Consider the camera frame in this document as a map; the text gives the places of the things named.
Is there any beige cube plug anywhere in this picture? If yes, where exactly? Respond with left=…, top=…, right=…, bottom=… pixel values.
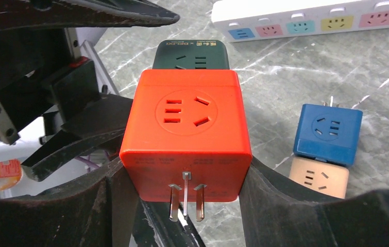
left=289, top=157, right=349, bottom=199

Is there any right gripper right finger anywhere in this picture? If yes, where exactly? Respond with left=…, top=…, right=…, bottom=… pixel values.
left=239, top=158, right=389, bottom=246

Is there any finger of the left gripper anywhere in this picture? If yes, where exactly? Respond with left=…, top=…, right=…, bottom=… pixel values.
left=22, top=94, right=133, bottom=182
left=0, top=1, right=180, bottom=31

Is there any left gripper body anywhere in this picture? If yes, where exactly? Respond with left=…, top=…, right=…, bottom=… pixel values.
left=0, top=28, right=101, bottom=144

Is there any green cube plug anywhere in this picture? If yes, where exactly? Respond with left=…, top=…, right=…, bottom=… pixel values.
left=152, top=40, right=230, bottom=69

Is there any blue cube plug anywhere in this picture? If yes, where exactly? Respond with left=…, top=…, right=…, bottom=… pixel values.
left=293, top=103, right=363, bottom=167

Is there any white power strip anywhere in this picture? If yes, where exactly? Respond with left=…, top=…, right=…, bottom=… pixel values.
left=211, top=0, right=389, bottom=42

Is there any red cube plug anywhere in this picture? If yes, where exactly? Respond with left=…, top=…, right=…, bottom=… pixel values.
left=120, top=69, right=252, bottom=222

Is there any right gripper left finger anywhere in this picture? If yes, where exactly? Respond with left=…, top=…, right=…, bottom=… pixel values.
left=0, top=158, right=139, bottom=246

